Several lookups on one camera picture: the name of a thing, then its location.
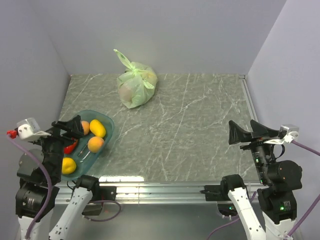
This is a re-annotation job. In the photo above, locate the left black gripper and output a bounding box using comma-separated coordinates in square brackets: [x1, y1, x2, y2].
[31, 113, 84, 180]

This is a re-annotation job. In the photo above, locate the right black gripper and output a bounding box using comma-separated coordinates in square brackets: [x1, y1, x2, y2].
[228, 117, 279, 182]

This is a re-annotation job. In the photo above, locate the green plastic bag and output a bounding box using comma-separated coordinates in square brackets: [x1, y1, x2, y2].
[113, 49, 158, 109]

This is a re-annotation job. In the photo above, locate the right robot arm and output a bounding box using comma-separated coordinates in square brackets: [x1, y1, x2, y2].
[220, 120, 302, 240]

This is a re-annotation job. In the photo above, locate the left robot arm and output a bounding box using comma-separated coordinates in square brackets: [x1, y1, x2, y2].
[7, 115, 101, 240]

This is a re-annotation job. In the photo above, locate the peach in tray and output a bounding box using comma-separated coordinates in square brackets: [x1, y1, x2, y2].
[81, 120, 90, 136]

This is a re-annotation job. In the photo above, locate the red chili pepper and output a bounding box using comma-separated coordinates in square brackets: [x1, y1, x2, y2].
[64, 140, 78, 155]

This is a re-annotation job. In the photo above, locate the yellow mango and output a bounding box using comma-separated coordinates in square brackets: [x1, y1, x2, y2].
[89, 119, 107, 138]

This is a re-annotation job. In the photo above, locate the orange peach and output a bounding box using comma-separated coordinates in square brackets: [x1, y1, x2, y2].
[87, 136, 105, 153]

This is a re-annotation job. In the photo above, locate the teal plastic tray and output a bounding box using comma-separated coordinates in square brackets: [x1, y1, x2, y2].
[61, 110, 115, 181]

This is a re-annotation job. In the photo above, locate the yellow lemon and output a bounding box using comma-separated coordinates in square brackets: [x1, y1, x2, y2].
[61, 157, 77, 175]

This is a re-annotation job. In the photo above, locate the aluminium rail right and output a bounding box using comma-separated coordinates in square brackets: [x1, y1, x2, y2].
[238, 74, 258, 121]

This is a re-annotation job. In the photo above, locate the aluminium rail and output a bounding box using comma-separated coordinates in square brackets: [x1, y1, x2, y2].
[238, 74, 258, 121]
[53, 182, 261, 205]

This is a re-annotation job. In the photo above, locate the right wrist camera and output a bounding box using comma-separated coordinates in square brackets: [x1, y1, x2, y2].
[264, 124, 300, 145]

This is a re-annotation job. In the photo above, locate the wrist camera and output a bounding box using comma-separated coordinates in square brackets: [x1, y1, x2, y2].
[16, 117, 51, 142]
[264, 124, 300, 145]

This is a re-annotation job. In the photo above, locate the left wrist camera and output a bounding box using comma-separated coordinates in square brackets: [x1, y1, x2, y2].
[16, 117, 51, 142]

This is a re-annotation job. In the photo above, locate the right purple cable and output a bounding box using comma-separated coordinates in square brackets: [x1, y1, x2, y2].
[208, 139, 320, 240]

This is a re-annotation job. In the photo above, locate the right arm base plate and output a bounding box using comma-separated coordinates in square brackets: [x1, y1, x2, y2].
[199, 185, 226, 202]

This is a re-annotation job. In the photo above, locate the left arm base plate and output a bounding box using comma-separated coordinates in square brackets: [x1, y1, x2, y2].
[98, 186, 117, 201]

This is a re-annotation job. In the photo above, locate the aluminium rail front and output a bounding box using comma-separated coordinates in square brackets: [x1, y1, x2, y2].
[53, 182, 261, 205]

